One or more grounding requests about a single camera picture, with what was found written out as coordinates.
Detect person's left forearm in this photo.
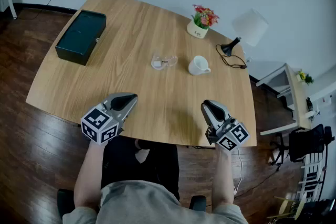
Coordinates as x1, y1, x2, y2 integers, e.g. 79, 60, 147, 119
73, 138, 106, 209

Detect small yellow potted plant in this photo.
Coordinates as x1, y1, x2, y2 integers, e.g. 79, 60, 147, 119
296, 68, 314, 86

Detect clear glass cup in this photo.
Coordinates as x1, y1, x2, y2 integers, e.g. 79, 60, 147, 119
151, 51, 179, 71

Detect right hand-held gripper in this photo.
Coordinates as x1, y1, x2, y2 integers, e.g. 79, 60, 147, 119
201, 100, 250, 152

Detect dark green box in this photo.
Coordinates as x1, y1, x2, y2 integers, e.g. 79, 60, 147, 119
55, 9, 107, 66

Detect white shade table lamp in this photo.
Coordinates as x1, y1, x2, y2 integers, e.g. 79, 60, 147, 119
220, 8, 269, 57

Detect white slatted rack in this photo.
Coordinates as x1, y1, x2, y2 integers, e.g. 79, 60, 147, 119
296, 149, 329, 202

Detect light wooden frame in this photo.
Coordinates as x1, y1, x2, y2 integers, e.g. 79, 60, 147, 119
267, 195, 308, 221

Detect black floor cable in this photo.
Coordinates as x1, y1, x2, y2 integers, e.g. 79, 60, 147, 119
236, 170, 279, 197

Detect white mug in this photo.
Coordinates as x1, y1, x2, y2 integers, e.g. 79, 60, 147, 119
188, 55, 212, 76

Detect person's right forearm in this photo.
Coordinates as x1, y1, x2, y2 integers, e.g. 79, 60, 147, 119
212, 144, 235, 212

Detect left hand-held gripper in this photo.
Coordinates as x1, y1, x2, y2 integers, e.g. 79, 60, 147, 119
80, 92, 139, 145

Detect black office chair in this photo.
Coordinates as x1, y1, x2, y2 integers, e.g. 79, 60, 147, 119
270, 123, 335, 171

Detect person's black trousers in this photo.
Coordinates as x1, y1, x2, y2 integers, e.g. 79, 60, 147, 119
101, 136, 181, 201

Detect potted red flowers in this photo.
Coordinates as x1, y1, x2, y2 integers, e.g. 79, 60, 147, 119
186, 4, 220, 39

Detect person's grey shirt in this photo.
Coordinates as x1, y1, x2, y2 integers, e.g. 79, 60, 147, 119
62, 180, 249, 224

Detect white furniture leg frame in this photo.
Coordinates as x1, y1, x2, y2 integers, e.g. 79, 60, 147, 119
0, 0, 18, 19

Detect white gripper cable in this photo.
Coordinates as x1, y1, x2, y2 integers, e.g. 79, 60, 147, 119
233, 148, 244, 195

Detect white side desk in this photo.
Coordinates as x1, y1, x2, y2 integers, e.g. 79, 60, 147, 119
256, 62, 313, 136

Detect black lamp cable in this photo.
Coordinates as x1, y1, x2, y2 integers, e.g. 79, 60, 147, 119
215, 44, 248, 69

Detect black wall socket cable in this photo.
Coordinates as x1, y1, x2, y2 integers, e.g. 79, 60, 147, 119
15, 0, 61, 20

